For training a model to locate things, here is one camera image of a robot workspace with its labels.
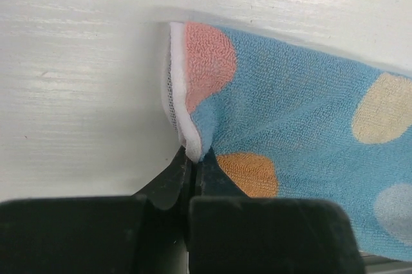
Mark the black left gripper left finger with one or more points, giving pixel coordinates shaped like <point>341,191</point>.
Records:
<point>140,233</point>

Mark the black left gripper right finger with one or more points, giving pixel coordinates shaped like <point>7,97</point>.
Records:
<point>233,233</point>

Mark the blue patterned towel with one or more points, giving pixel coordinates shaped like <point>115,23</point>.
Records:
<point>287,121</point>

